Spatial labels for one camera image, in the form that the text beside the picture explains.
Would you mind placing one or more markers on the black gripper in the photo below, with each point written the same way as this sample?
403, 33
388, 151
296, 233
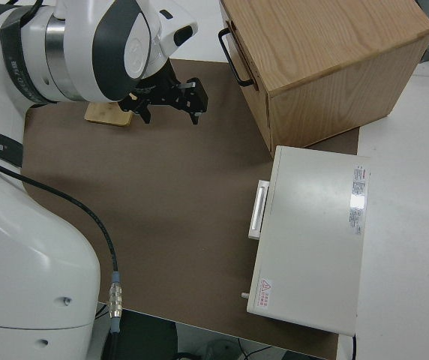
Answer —
162, 92

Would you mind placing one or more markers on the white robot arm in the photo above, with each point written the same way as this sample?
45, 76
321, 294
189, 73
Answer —
30, 243

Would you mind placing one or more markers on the wooden mug tree stand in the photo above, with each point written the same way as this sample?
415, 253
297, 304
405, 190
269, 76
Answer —
105, 115

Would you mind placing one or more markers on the brown table mat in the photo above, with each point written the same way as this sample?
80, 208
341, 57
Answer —
169, 210

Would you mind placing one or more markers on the wooden cabinet box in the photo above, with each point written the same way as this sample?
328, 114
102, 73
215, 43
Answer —
327, 71

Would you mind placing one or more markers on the white toaster oven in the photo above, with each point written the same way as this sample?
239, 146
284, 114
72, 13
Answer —
308, 240

